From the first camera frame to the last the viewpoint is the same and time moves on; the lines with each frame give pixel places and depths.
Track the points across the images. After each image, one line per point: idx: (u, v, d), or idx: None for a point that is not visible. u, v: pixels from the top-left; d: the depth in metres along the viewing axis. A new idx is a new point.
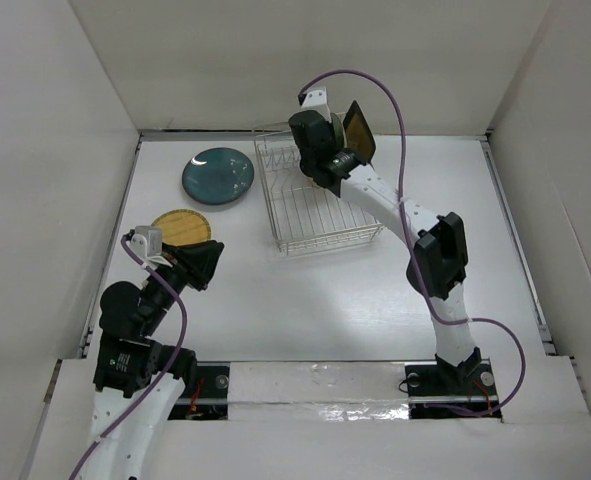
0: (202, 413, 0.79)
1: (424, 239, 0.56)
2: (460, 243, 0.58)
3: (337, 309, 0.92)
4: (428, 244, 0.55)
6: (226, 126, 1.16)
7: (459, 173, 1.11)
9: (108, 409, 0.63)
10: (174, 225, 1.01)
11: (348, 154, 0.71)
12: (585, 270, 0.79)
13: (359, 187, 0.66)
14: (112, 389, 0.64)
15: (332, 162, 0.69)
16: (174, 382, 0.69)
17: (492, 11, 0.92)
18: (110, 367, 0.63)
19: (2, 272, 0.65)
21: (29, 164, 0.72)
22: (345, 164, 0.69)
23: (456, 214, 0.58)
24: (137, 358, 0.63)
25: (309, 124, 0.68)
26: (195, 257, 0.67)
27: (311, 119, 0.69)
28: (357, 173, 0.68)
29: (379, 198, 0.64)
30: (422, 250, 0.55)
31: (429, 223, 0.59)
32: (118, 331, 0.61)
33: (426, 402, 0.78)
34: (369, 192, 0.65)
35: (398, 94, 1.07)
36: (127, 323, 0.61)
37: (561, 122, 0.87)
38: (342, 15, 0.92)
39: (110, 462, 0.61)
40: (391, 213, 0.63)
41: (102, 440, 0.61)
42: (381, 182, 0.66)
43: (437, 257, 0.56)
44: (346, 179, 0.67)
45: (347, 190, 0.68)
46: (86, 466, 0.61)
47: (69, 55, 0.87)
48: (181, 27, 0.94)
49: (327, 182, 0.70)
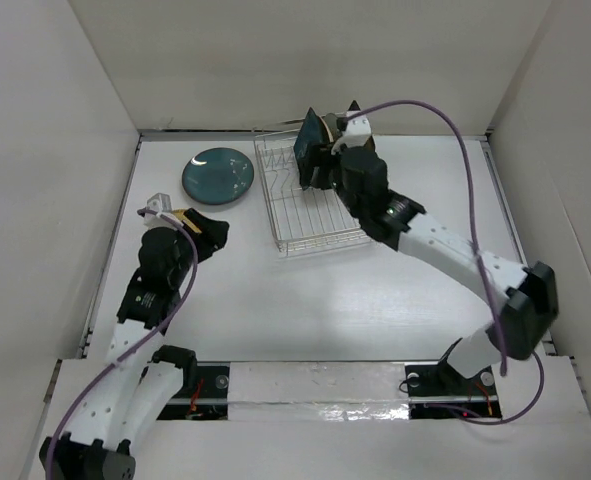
0: (202, 413, 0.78)
1: (515, 299, 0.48)
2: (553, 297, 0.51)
3: (337, 309, 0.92)
4: (521, 304, 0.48)
6: (226, 126, 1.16)
7: (459, 173, 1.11)
9: (126, 339, 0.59)
10: None
11: (402, 201, 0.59)
12: (585, 270, 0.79)
13: (423, 241, 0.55)
14: (134, 321, 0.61)
15: (386, 212, 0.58)
16: (174, 369, 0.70)
17: (492, 11, 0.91)
18: (135, 302, 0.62)
19: (2, 272, 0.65)
21: (28, 163, 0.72)
22: (400, 215, 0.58)
23: (544, 263, 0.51)
24: (161, 299, 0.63)
25: (369, 173, 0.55)
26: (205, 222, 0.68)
27: (372, 168, 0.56)
28: (416, 222, 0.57)
29: (449, 252, 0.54)
30: (514, 312, 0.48)
31: (517, 278, 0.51)
32: (151, 265, 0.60)
33: (426, 402, 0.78)
34: (436, 245, 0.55)
35: (398, 94, 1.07)
36: (162, 259, 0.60)
37: (561, 122, 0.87)
38: (342, 15, 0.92)
39: (119, 392, 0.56)
40: (465, 267, 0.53)
41: (117, 364, 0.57)
42: (448, 232, 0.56)
43: (530, 320, 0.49)
44: (405, 232, 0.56)
45: (406, 243, 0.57)
46: (93, 393, 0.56)
47: (69, 56, 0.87)
48: (181, 28, 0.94)
49: (379, 233, 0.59)
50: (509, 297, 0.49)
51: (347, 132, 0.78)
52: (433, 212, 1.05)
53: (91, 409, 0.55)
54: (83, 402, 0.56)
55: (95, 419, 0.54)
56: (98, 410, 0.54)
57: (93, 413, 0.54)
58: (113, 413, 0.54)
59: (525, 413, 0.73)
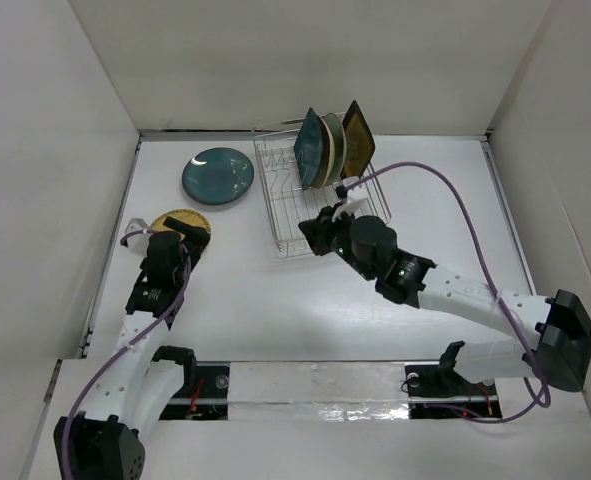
0: (202, 413, 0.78)
1: (548, 335, 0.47)
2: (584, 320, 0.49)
3: (337, 309, 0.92)
4: (557, 340, 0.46)
6: (225, 126, 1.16)
7: (459, 173, 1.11)
9: (137, 326, 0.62)
10: None
11: (411, 259, 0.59)
12: (585, 271, 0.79)
13: (440, 295, 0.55)
14: (142, 311, 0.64)
15: (399, 275, 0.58)
16: (175, 367, 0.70)
17: (491, 11, 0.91)
18: (143, 296, 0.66)
19: (2, 271, 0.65)
21: (28, 163, 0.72)
22: (414, 274, 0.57)
23: (566, 290, 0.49)
24: (167, 291, 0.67)
25: (379, 242, 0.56)
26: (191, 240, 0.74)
27: (379, 236, 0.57)
28: (430, 276, 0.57)
29: (471, 300, 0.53)
30: (551, 349, 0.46)
31: (543, 311, 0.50)
32: (159, 259, 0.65)
33: (426, 403, 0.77)
34: (455, 296, 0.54)
35: (397, 94, 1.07)
36: (170, 251, 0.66)
37: (561, 122, 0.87)
38: (342, 15, 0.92)
39: (131, 373, 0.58)
40: (490, 314, 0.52)
41: (130, 346, 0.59)
42: (463, 280, 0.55)
43: (572, 353, 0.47)
44: (422, 288, 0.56)
45: (426, 300, 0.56)
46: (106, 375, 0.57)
47: (69, 56, 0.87)
48: (181, 27, 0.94)
49: (398, 297, 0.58)
50: (541, 335, 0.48)
51: (352, 204, 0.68)
52: (433, 212, 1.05)
53: (104, 389, 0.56)
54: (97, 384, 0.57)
55: (109, 397, 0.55)
56: (112, 388, 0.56)
57: (108, 392, 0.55)
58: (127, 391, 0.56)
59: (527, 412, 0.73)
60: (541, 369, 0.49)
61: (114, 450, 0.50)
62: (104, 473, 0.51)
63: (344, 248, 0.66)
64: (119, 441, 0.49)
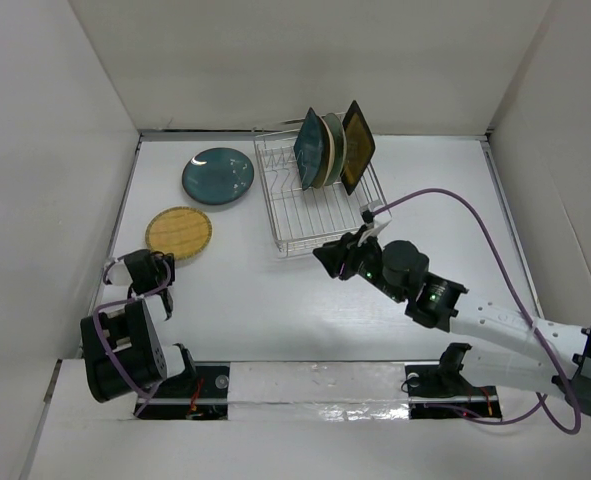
0: (202, 413, 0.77)
1: (587, 367, 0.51)
2: None
3: (337, 309, 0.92)
4: None
6: (225, 126, 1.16)
7: (459, 173, 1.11)
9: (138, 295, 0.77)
10: (177, 222, 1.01)
11: (441, 282, 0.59)
12: (585, 270, 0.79)
13: (474, 322, 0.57)
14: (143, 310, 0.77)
15: (429, 299, 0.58)
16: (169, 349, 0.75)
17: (492, 11, 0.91)
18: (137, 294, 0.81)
19: (2, 271, 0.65)
21: (28, 163, 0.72)
22: (445, 298, 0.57)
23: None
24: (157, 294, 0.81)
25: (414, 268, 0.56)
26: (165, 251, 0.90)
27: (413, 262, 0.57)
28: (462, 302, 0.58)
29: (505, 329, 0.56)
30: (590, 381, 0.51)
31: (579, 342, 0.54)
32: (140, 270, 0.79)
33: (426, 402, 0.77)
34: (488, 323, 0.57)
35: (398, 94, 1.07)
36: (148, 262, 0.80)
37: (561, 122, 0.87)
38: (342, 15, 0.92)
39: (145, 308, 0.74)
40: (526, 342, 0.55)
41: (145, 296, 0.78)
42: (495, 307, 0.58)
43: None
44: (454, 315, 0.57)
45: (457, 326, 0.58)
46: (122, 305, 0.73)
47: (68, 56, 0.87)
48: (181, 27, 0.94)
49: (427, 320, 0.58)
50: (579, 367, 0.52)
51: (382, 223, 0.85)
52: (433, 213, 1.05)
53: None
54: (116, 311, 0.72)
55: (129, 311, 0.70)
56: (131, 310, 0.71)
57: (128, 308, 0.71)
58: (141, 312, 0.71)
59: (528, 416, 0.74)
60: (576, 396, 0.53)
61: (142, 316, 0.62)
62: (134, 351, 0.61)
63: (371, 272, 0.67)
64: (143, 313, 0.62)
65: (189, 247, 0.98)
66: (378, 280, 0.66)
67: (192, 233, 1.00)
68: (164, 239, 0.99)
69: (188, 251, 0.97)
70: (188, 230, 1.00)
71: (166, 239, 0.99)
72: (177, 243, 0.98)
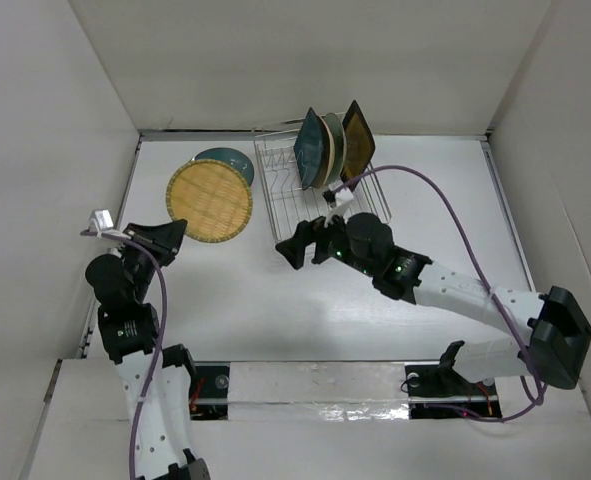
0: (202, 413, 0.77)
1: (539, 330, 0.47)
2: (580, 318, 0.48)
3: (337, 309, 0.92)
4: (548, 334, 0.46)
6: (225, 126, 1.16)
7: (459, 173, 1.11)
9: (137, 373, 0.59)
10: (218, 184, 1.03)
11: (409, 255, 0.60)
12: (585, 271, 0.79)
13: (436, 290, 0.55)
14: (131, 354, 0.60)
15: (395, 271, 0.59)
16: (177, 368, 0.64)
17: (492, 11, 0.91)
18: (118, 337, 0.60)
19: (2, 272, 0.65)
21: (28, 164, 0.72)
22: (411, 270, 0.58)
23: (560, 286, 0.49)
24: (144, 322, 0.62)
25: (377, 240, 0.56)
26: (165, 233, 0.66)
27: (376, 233, 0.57)
28: (425, 272, 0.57)
29: (464, 297, 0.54)
30: (542, 344, 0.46)
31: (536, 307, 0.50)
32: (115, 298, 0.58)
33: (426, 402, 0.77)
34: (449, 292, 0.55)
35: (398, 95, 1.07)
36: (122, 282, 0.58)
37: (561, 123, 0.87)
38: (342, 15, 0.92)
39: (161, 414, 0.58)
40: (485, 309, 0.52)
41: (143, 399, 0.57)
42: (459, 277, 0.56)
43: (564, 348, 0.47)
44: (417, 285, 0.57)
45: (422, 296, 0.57)
46: (139, 434, 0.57)
47: (69, 56, 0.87)
48: (181, 28, 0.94)
49: (395, 292, 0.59)
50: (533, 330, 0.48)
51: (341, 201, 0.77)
52: (432, 213, 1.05)
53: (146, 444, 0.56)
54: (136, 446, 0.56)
55: (157, 454, 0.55)
56: (155, 442, 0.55)
57: (152, 448, 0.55)
58: (169, 437, 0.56)
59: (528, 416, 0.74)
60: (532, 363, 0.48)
61: None
62: None
63: (341, 250, 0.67)
64: None
65: (209, 225, 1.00)
66: (348, 258, 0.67)
67: (226, 211, 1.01)
68: (193, 201, 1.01)
69: (202, 229, 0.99)
70: (223, 205, 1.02)
71: (197, 193, 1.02)
72: (202, 208, 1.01)
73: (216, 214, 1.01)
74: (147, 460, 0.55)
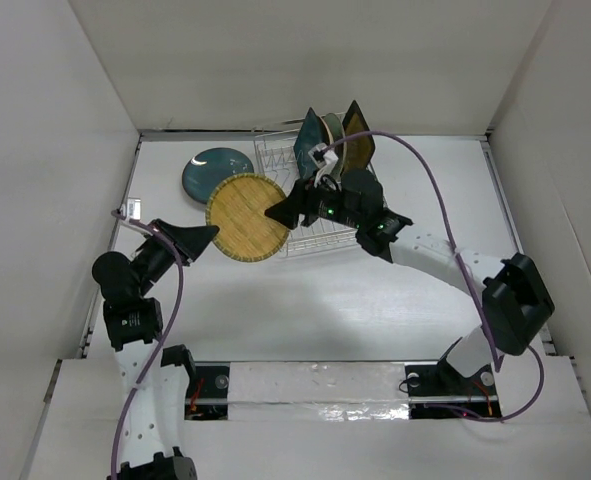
0: (202, 413, 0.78)
1: (492, 287, 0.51)
2: (538, 288, 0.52)
3: (337, 308, 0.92)
4: (499, 293, 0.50)
6: (225, 126, 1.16)
7: (459, 173, 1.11)
9: (135, 360, 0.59)
10: (264, 205, 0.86)
11: (393, 217, 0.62)
12: (585, 271, 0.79)
13: (409, 248, 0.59)
14: (130, 343, 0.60)
15: (377, 228, 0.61)
16: (176, 368, 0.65)
17: (491, 11, 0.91)
18: (121, 328, 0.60)
19: (2, 272, 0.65)
21: (28, 164, 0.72)
22: (393, 229, 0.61)
23: (521, 254, 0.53)
24: (147, 314, 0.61)
25: (367, 194, 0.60)
26: (190, 235, 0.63)
27: (367, 189, 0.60)
28: (404, 231, 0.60)
29: (433, 255, 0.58)
30: (493, 302, 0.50)
31: (495, 270, 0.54)
32: (119, 294, 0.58)
33: (426, 403, 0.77)
34: (421, 250, 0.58)
35: (398, 94, 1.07)
36: (127, 281, 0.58)
37: (561, 123, 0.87)
38: (342, 15, 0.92)
39: (153, 403, 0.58)
40: (448, 267, 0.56)
41: (138, 385, 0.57)
42: (433, 238, 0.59)
43: (514, 308, 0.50)
44: (394, 242, 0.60)
45: (396, 252, 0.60)
46: (129, 420, 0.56)
47: (69, 55, 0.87)
48: (181, 28, 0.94)
49: (373, 248, 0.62)
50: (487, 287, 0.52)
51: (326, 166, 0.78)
52: (433, 213, 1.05)
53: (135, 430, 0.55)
54: (124, 432, 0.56)
55: (144, 441, 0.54)
56: (143, 429, 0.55)
57: (140, 434, 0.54)
58: (158, 426, 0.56)
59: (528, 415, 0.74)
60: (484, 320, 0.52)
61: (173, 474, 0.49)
62: None
63: (333, 208, 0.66)
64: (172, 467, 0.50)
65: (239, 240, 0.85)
66: (340, 217, 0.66)
67: (260, 234, 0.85)
68: (234, 214, 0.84)
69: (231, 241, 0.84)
70: (260, 227, 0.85)
71: (239, 203, 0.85)
72: (238, 221, 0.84)
73: (250, 234, 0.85)
74: (133, 446, 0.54)
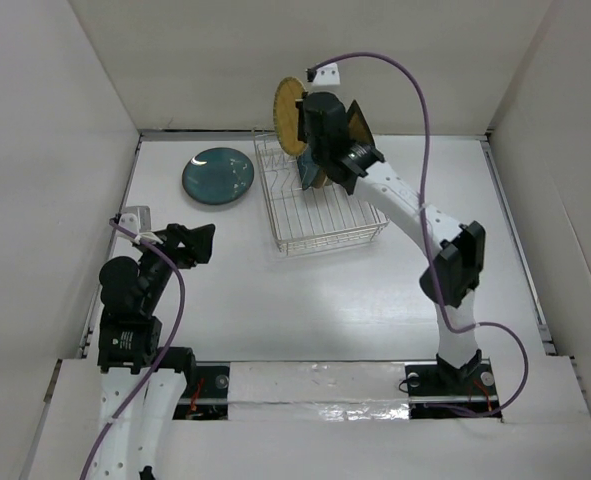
0: (202, 413, 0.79)
1: (446, 249, 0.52)
2: (480, 253, 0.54)
3: (337, 308, 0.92)
4: (451, 255, 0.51)
6: (225, 126, 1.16)
7: (459, 173, 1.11)
9: (117, 389, 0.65)
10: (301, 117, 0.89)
11: (364, 147, 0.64)
12: (585, 270, 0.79)
13: (376, 188, 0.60)
14: (118, 368, 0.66)
15: (348, 156, 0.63)
16: (175, 374, 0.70)
17: (491, 11, 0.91)
18: (113, 346, 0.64)
19: (2, 272, 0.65)
21: (28, 164, 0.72)
22: (362, 158, 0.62)
23: (477, 222, 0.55)
24: (140, 336, 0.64)
25: (327, 113, 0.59)
26: (195, 236, 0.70)
27: (329, 108, 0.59)
28: (374, 169, 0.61)
29: (398, 201, 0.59)
30: (444, 262, 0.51)
31: (452, 232, 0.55)
32: (119, 305, 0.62)
33: (426, 403, 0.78)
34: (388, 194, 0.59)
35: (398, 94, 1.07)
36: (129, 295, 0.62)
37: (561, 122, 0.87)
38: (342, 15, 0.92)
39: (125, 441, 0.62)
40: (410, 219, 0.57)
41: (114, 421, 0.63)
42: (401, 183, 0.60)
43: (457, 269, 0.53)
44: (362, 177, 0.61)
45: (362, 188, 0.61)
46: (100, 451, 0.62)
47: (69, 55, 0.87)
48: (181, 28, 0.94)
49: (339, 176, 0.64)
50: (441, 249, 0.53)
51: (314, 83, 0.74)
52: None
53: (103, 467, 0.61)
54: (94, 463, 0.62)
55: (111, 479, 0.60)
56: (110, 466, 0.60)
57: (107, 471, 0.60)
58: (125, 466, 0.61)
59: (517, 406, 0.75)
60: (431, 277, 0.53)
61: None
62: None
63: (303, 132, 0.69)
64: None
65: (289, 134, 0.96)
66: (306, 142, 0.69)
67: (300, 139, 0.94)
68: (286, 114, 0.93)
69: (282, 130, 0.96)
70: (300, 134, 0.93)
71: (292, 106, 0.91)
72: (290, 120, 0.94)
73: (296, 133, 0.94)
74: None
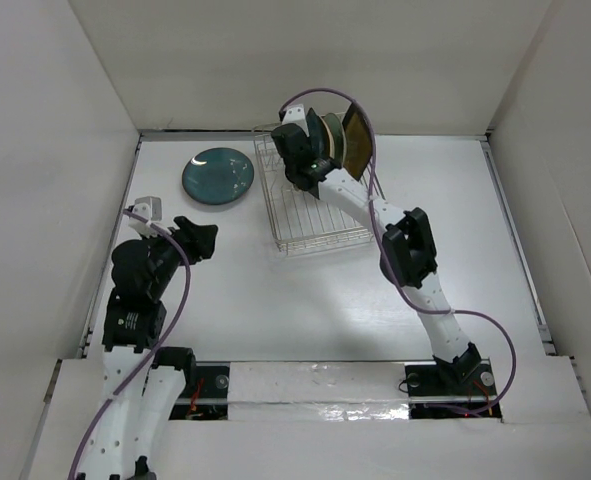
0: (202, 413, 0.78)
1: (391, 232, 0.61)
2: (426, 235, 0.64)
3: (337, 307, 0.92)
4: (395, 237, 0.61)
6: (225, 126, 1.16)
7: (459, 173, 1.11)
9: (119, 367, 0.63)
10: None
11: (325, 160, 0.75)
12: (585, 270, 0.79)
13: (333, 189, 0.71)
14: (121, 347, 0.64)
15: (311, 168, 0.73)
16: (175, 372, 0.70)
17: (491, 11, 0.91)
18: (118, 325, 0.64)
19: (2, 272, 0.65)
21: (28, 164, 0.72)
22: (322, 168, 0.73)
23: (420, 208, 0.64)
24: (145, 318, 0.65)
25: (285, 136, 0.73)
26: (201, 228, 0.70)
27: (286, 133, 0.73)
28: (332, 174, 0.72)
29: (351, 198, 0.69)
30: (390, 242, 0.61)
31: (397, 218, 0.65)
32: (128, 283, 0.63)
33: (426, 402, 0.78)
34: (343, 193, 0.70)
35: (398, 94, 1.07)
36: (138, 274, 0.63)
37: (560, 122, 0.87)
38: (342, 15, 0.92)
39: (124, 420, 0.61)
40: (362, 210, 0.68)
41: (115, 398, 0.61)
42: (354, 183, 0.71)
43: (404, 250, 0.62)
44: (322, 182, 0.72)
45: (324, 191, 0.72)
46: (98, 429, 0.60)
47: (69, 55, 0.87)
48: (181, 27, 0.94)
49: (306, 184, 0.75)
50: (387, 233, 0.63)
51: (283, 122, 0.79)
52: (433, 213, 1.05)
53: (100, 444, 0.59)
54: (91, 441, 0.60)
55: (106, 457, 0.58)
56: (107, 445, 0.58)
57: (103, 449, 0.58)
58: (122, 446, 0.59)
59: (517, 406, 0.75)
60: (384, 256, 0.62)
61: None
62: None
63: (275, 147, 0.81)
64: None
65: None
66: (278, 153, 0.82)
67: None
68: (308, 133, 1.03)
69: None
70: None
71: None
72: None
73: None
74: (95, 458, 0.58)
